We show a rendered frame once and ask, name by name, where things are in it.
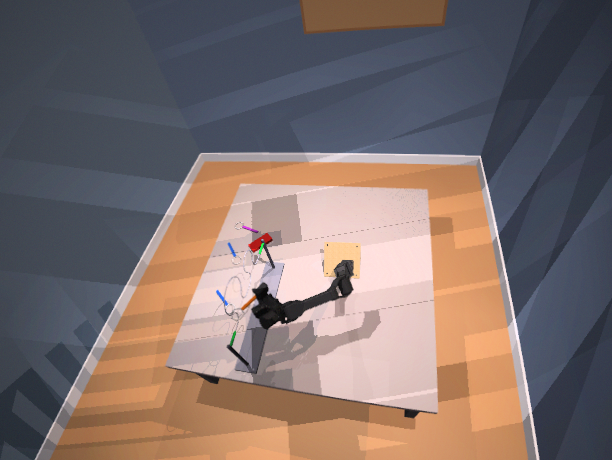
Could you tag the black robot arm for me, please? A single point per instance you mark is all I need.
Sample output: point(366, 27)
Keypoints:
point(293, 309)

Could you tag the orange bar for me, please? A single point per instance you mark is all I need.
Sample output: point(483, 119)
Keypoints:
point(244, 306)

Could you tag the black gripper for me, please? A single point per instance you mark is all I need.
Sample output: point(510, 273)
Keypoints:
point(261, 294)

